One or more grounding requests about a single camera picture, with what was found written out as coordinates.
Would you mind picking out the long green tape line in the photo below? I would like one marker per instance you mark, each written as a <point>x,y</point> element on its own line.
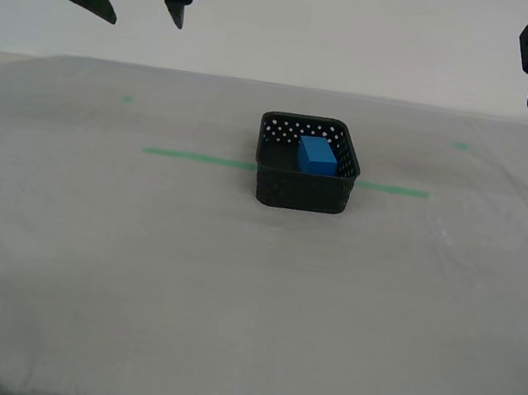
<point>199,158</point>

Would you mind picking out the blue rectangular block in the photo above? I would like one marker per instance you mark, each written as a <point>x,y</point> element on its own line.
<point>316,158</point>

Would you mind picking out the black perforated plastic basket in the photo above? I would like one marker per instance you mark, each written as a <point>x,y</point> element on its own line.
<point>295,192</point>

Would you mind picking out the white woven plastic table cover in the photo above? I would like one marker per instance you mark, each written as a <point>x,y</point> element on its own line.
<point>246,306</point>

